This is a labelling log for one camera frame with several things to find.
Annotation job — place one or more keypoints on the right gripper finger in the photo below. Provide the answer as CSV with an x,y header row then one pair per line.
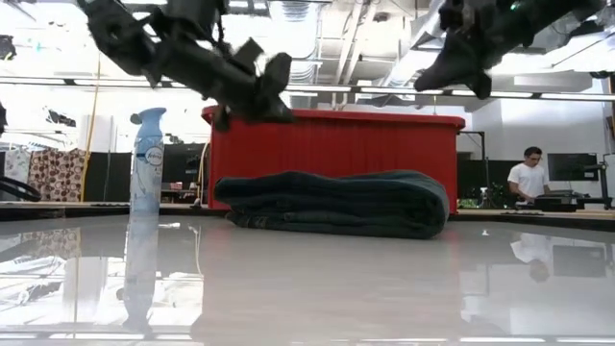
x,y
482,86
447,74

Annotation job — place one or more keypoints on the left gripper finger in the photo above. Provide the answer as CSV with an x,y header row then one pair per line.
x,y
277,86
222,119

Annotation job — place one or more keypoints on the dark denim jeans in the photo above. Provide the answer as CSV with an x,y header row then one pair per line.
x,y
336,206

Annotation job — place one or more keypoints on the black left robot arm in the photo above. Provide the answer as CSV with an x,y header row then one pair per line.
x,y
120,33

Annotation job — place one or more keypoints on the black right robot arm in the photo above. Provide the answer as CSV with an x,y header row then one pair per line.
x,y
543,19

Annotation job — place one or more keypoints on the red plastic laundry bin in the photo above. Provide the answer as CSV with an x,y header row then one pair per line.
x,y
360,144

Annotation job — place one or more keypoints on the black pole stand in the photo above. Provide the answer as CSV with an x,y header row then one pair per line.
x,y
482,154

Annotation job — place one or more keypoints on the light blue air freshener bottle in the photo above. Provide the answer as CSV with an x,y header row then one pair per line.
x,y
146,163

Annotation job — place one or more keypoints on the person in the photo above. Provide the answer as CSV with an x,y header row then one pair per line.
x,y
528,180

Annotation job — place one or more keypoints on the black computer monitor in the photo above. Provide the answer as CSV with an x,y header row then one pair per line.
x,y
572,166

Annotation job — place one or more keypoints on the black partition panel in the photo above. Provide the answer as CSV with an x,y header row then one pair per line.
x,y
108,177

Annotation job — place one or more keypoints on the black desk equipment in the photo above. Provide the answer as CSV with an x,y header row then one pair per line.
x,y
552,201

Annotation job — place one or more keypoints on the brown circle patterned fabric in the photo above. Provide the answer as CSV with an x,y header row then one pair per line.
x,y
57,175

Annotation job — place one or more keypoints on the white patterned fabric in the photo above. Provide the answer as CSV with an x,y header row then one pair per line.
x,y
17,168

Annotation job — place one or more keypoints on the black ceiling device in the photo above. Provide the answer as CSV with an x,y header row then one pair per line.
x,y
7,47

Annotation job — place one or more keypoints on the silver ceiling duct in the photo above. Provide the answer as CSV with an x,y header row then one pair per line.
x,y
408,57

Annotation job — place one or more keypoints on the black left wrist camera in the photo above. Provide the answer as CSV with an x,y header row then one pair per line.
x,y
249,50

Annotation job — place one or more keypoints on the ceiling light rail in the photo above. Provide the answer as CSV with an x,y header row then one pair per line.
x,y
384,90

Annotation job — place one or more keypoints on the black aluminium table frame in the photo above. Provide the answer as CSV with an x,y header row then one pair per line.
x,y
48,214

